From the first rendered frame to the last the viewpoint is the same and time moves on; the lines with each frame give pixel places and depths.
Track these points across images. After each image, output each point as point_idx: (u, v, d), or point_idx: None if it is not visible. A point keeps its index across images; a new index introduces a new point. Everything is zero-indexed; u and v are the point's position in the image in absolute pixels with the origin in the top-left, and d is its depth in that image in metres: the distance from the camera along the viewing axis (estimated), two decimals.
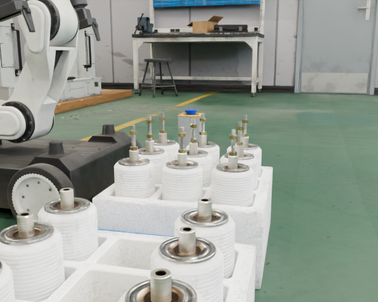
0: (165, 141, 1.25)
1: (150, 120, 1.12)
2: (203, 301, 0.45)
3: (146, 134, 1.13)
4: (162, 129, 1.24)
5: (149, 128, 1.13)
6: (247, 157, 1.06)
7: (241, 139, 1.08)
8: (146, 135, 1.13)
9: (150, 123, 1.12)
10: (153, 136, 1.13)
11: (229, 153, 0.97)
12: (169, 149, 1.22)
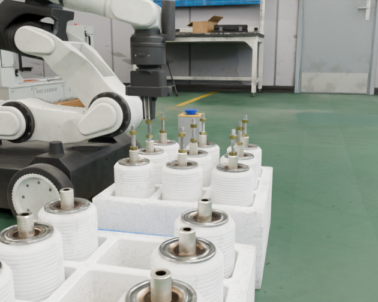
0: (165, 141, 1.25)
1: (146, 120, 1.13)
2: (203, 301, 0.45)
3: (150, 133, 1.14)
4: (162, 129, 1.24)
5: (150, 129, 1.13)
6: (247, 157, 1.06)
7: (241, 139, 1.08)
8: (151, 134, 1.14)
9: (146, 122, 1.13)
10: (147, 137, 1.13)
11: (229, 153, 0.97)
12: (169, 149, 1.22)
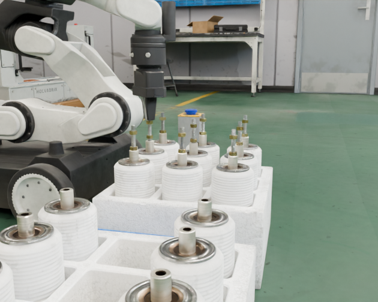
0: (165, 141, 1.25)
1: (146, 120, 1.13)
2: (203, 301, 0.45)
3: None
4: (162, 129, 1.24)
5: (151, 129, 1.13)
6: (247, 157, 1.06)
7: (241, 139, 1.08)
8: (151, 135, 1.14)
9: (146, 123, 1.13)
10: (147, 138, 1.13)
11: (229, 153, 0.97)
12: (169, 149, 1.22)
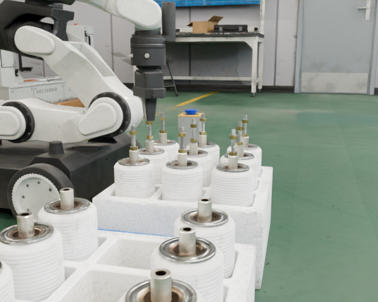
0: (165, 141, 1.25)
1: (149, 121, 1.12)
2: (203, 301, 0.45)
3: (146, 135, 1.13)
4: (162, 129, 1.24)
5: (149, 129, 1.14)
6: (247, 157, 1.06)
7: (241, 139, 1.08)
8: (146, 135, 1.14)
9: (149, 124, 1.12)
10: (152, 138, 1.13)
11: (229, 153, 0.97)
12: (169, 149, 1.22)
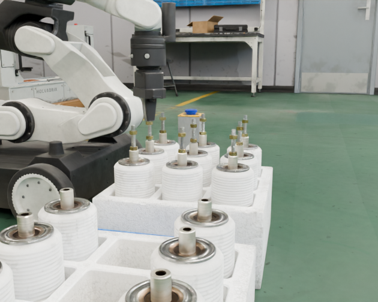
0: (165, 141, 1.25)
1: (152, 121, 1.13)
2: (203, 301, 0.45)
3: (151, 136, 1.13)
4: (162, 129, 1.24)
5: (147, 130, 1.13)
6: (247, 157, 1.06)
7: (241, 139, 1.08)
8: (150, 136, 1.13)
9: (152, 123, 1.13)
10: (149, 137, 1.14)
11: (229, 153, 0.97)
12: (169, 149, 1.22)
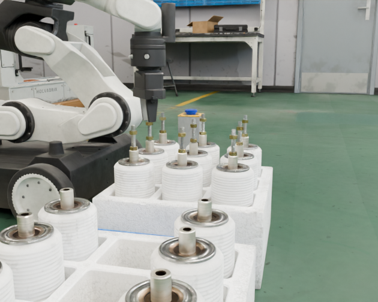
0: (165, 141, 1.25)
1: (146, 121, 1.13)
2: (203, 301, 0.45)
3: (151, 135, 1.14)
4: (162, 129, 1.24)
5: (150, 130, 1.13)
6: (247, 157, 1.06)
7: (241, 139, 1.08)
8: (152, 136, 1.14)
9: (146, 124, 1.13)
10: (146, 139, 1.13)
11: (229, 153, 0.97)
12: (169, 149, 1.22)
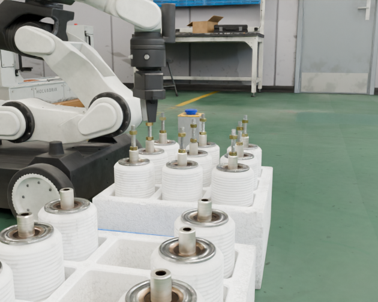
0: (165, 141, 1.25)
1: (148, 123, 1.12)
2: (203, 301, 0.45)
3: (146, 136, 1.14)
4: (162, 129, 1.24)
5: (149, 130, 1.14)
6: (247, 157, 1.06)
7: (241, 139, 1.08)
8: (146, 136, 1.14)
9: (148, 125, 1.12)
10: (152, 139, 1.13)
11: (229, 153, 0.97)
12: (169, 149, 1.22)
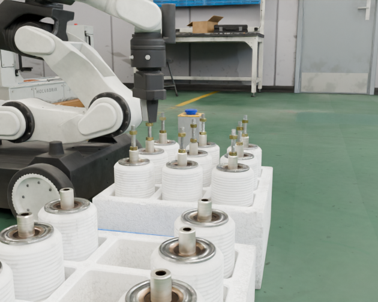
0: (165, 141, 1.25)
1: (152, 123, 1.13)
2: (203, 301, 0.45)
3: (150, 137, 1.13)
4: (162, 129, 1.24)
5: (147, 131, 1.13)
6: (247, 157, 1.06)
7: (241, 139, 1.08)
8: (149, 138, 1.13)
9: (152, 125, 1.13)
10: (150, 138, 1.14)
11: (229, 153, 0.97)
12: (169, 149, 1.22)
